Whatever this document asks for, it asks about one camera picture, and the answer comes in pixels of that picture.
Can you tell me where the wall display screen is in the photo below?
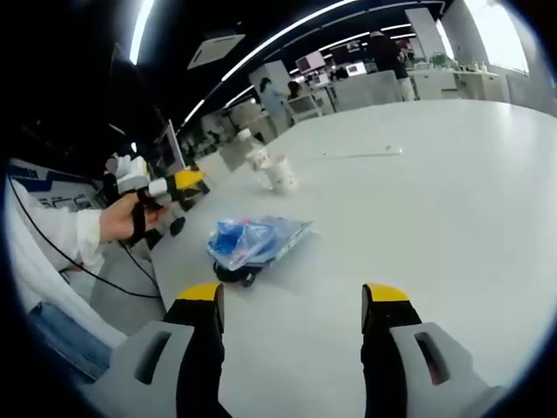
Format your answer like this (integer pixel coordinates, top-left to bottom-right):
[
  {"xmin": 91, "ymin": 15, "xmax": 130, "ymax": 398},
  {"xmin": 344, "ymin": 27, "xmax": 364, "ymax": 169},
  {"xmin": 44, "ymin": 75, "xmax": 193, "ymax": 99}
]
[{"xmin": 295, "ymin": 51, "xmax": 325, "ymax": 73}]

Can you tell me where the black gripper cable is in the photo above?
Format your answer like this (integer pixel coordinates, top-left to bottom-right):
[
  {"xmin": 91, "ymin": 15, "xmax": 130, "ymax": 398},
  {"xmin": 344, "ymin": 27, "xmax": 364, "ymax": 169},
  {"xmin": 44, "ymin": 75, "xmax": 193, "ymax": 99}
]
[{"xmin": 8, "ymin": 173, "xmax": 164, "ymax": 300}]

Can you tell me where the white office chair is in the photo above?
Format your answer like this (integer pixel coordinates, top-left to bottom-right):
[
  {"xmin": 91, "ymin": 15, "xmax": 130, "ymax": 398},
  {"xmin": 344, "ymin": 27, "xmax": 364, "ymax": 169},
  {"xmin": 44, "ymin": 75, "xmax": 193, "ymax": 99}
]
[{"xmin": 286, "ymin": 93, "xmax": 325, "ymax": 125}]

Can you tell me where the person's left hand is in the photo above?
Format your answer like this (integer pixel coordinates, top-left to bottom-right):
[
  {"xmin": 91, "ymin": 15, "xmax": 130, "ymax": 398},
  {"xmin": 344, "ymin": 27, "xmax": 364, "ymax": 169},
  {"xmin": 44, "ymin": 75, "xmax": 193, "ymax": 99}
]
[{"xmin": 98, "ymin": 191, "xmax": 171, "ymax": 245}]

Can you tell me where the table cable slot cover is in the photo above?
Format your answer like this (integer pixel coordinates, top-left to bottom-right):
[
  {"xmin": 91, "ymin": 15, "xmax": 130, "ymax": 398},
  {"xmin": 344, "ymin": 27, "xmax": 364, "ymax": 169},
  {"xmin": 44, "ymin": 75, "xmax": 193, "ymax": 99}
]
[{"xmin": 321, "ymin": 145, "xmax": 404, "ymax": 160}]

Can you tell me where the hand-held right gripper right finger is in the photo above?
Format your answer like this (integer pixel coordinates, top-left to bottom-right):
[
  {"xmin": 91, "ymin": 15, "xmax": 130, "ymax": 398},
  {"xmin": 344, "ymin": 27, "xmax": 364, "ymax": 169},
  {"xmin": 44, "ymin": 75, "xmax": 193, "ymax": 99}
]
[{"xmin": 359, "ymin": 281, "xmax": 508, "ymax": 418}]

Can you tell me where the blue plastic bag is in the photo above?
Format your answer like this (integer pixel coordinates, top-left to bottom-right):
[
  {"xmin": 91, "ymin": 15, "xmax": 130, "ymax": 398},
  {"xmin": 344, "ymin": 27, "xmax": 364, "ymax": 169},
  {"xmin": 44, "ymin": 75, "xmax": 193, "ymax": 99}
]
[{"xmin": 206, "ymin": 217, "xmax": 279, "ymax": 271}]

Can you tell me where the curved ceiling light strip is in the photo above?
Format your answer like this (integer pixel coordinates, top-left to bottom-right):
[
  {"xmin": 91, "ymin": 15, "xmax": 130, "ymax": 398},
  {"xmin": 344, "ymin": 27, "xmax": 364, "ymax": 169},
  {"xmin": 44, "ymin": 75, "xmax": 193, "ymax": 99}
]
[{"xmin": 178, "ymin": 0, "xmax": 362, "ymax": 127}]

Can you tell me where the large window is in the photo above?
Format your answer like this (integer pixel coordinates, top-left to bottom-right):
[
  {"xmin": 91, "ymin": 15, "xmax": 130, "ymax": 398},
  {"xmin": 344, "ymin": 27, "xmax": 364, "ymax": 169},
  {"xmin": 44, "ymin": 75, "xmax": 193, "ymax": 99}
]
[{"xmin": 463, "ymin": 0, "xmax": 530, "ymax": 75}]

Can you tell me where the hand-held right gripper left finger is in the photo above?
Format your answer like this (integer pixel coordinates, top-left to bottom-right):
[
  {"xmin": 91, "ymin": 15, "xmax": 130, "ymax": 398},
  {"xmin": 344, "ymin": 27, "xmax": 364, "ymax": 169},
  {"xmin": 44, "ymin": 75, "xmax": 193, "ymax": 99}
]
[{"xmin": 80, "ymin": 280, "xmax": 234, "ymax": 418}]

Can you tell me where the ceiling air vent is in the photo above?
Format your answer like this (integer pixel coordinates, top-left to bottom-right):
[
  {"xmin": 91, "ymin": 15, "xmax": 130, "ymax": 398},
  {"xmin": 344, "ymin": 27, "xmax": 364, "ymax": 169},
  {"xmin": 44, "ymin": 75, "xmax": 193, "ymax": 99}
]
[{"xmin": 186, "ymin": 33, "xmax": 247, "ymax": 71}]

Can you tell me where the clear plastic water bottle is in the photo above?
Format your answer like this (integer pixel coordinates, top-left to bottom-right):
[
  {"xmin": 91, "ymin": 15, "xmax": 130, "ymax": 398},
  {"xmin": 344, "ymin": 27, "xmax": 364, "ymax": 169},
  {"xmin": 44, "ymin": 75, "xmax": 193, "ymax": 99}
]
[{"xmin": 234, "ymin": 127, "xmax": 273, "ymax": 186}]

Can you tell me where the straight ceiling light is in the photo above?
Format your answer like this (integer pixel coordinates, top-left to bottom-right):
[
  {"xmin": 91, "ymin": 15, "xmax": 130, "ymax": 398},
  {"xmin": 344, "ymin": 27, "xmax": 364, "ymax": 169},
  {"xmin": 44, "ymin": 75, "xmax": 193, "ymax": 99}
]
[{"xmin": 129, "ymin": 0, "xmax": 156, "ymax": 66}]

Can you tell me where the open laptop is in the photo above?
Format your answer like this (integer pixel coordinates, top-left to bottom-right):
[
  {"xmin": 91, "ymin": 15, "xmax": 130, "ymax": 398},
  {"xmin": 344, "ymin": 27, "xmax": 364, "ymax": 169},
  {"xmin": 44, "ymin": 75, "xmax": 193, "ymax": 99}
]
[{"xmin": 151, "ymin": 118, "xmax": 188, "ymax": 175}]

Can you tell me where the person in white coat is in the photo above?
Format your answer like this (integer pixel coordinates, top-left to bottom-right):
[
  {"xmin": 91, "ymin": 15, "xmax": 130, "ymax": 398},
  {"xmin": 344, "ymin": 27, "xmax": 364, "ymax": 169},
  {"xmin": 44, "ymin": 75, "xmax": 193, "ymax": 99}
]
[{"xmin": 6, "ymin": 182, "xmax": 130, "ymax": 349}]

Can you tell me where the patterned paper cup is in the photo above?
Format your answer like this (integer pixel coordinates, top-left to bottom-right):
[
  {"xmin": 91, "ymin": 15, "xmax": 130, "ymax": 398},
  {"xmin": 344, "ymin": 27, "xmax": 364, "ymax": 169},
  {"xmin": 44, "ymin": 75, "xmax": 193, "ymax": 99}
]
[{"xmin": 256, "ymin": 152, "xmax": 299, "ymax": 195}]

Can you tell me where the white side counter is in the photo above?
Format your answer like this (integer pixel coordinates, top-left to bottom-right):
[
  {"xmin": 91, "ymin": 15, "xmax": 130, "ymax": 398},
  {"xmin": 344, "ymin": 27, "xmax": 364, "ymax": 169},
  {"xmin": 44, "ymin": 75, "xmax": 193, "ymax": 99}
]
[{"xmin": 413, "ymin": 69, "xmax": 501, "ymax": 101}]

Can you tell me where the white blue wall board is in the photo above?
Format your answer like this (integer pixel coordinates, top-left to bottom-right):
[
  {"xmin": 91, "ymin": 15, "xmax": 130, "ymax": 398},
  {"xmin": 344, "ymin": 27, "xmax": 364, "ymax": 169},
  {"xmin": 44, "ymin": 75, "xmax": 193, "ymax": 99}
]
[{"xmin": 8, "ymin": 158, "xmax": 105, "ymax": 214}]

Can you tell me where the green potted plant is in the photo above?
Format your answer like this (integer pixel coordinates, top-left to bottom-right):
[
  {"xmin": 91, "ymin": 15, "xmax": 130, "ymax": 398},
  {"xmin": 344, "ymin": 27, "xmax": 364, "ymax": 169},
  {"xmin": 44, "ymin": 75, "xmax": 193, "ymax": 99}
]
[{"xmin": 428, "ymin": 51, "xmax": 453, "ymax": 71}]

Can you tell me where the white table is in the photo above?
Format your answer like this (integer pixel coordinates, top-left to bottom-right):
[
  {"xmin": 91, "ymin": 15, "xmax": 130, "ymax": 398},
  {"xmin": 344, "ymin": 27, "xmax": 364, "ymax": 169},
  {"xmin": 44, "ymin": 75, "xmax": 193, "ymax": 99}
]
[{"xmin": 150, "ymin": 98, "xmax": 554, "ymax": 418}]

